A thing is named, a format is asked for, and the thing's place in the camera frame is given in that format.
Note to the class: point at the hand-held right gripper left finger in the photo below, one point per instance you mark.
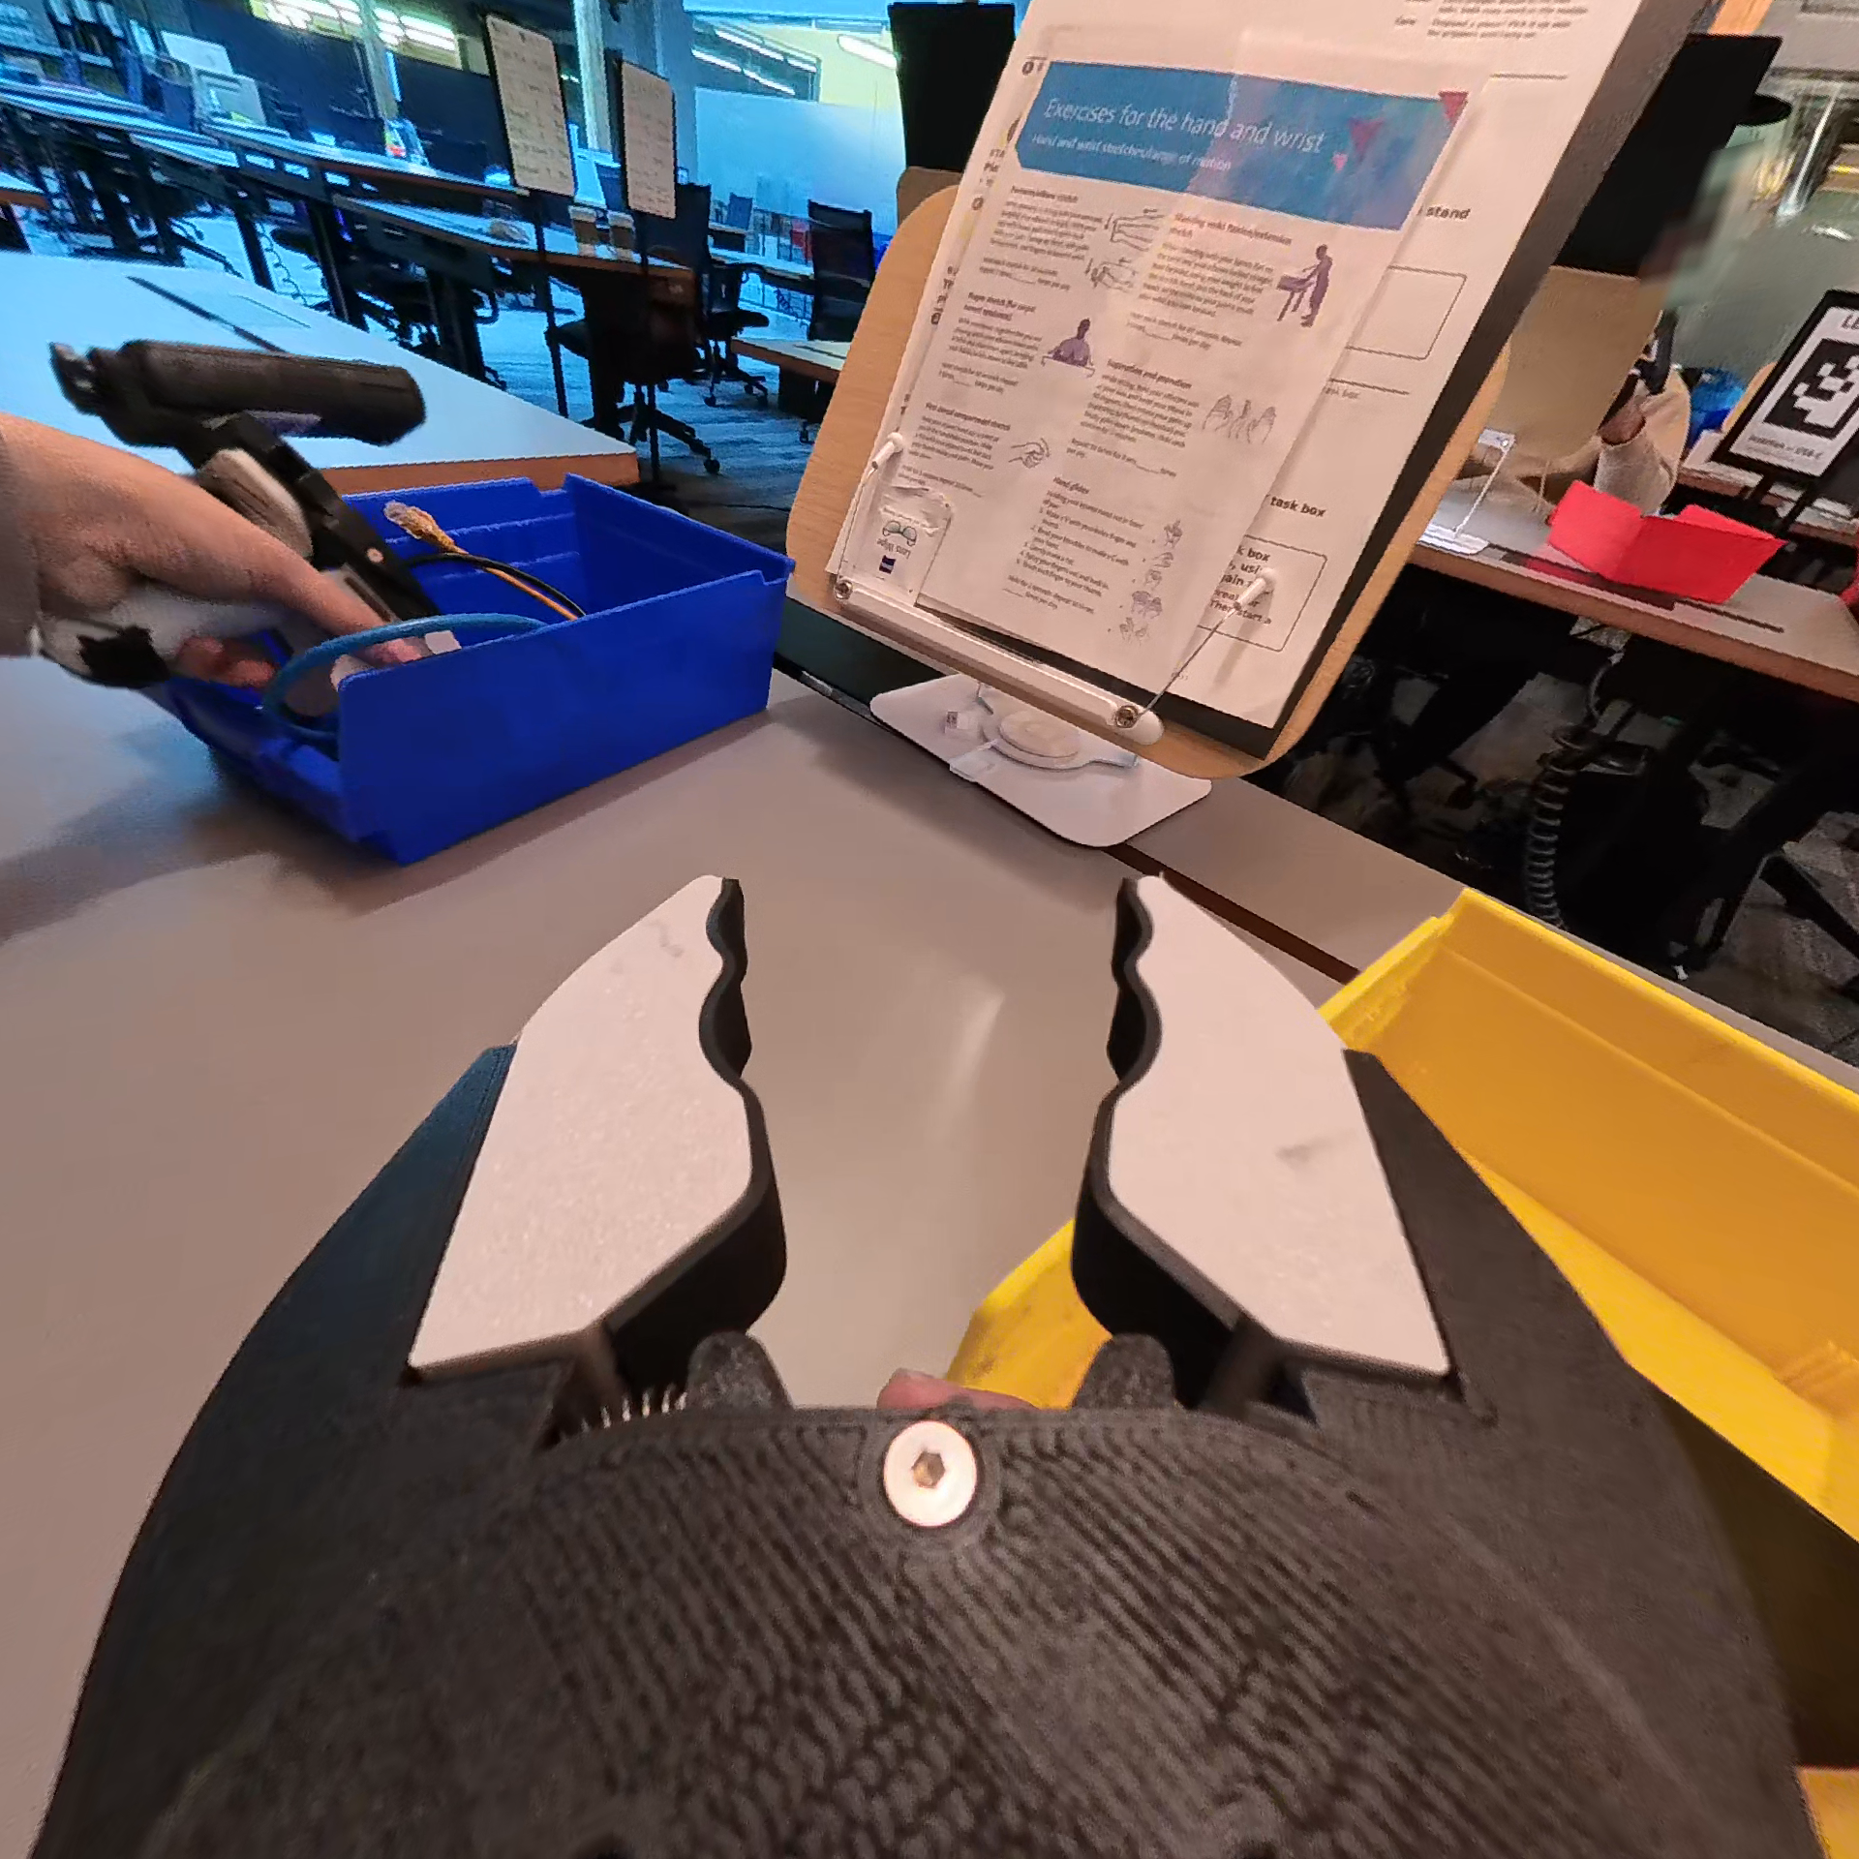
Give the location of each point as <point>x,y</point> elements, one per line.
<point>610,1163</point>

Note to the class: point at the yellow storage bin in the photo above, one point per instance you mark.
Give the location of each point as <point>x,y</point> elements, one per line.
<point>1597,1106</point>

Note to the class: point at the long wooden office desk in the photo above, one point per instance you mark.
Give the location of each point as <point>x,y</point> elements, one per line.
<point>477,228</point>

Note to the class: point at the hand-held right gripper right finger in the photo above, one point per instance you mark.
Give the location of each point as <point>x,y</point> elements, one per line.
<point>1262,1163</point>

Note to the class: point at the brown edged office desk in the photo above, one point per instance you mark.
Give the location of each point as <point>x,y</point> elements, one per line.
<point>1742,639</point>

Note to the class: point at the paper notice board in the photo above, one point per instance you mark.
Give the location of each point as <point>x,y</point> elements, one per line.
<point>648,137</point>
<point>530,104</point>

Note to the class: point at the black office chair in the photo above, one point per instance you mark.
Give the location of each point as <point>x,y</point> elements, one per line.
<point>682,247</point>
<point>841,261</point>

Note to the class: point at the blue storage bin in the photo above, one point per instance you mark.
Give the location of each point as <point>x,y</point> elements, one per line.
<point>578,724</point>

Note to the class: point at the black white marker sign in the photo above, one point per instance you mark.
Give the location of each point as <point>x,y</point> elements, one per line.
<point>1816,394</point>

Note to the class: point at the white instruction sheet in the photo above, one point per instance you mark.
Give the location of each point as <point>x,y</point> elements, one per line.
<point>1523,132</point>

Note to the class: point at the grey desk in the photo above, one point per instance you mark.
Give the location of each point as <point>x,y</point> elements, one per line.
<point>147,313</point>
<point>290,1089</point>

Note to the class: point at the printed exercise sheet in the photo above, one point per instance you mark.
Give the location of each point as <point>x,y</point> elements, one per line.
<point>1160,437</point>

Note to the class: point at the wooden document stand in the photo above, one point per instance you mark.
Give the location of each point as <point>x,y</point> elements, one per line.
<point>858,437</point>

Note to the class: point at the small white wipe packet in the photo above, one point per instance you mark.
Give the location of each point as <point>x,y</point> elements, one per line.
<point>903,553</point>

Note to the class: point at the red storage bin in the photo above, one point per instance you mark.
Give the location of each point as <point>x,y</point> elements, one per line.
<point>1653,553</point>

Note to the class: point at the person's left hand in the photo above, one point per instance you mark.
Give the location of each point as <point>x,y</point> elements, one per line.
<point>115,524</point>

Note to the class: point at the person's right hand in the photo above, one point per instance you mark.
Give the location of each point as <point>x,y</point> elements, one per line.
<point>942,1395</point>

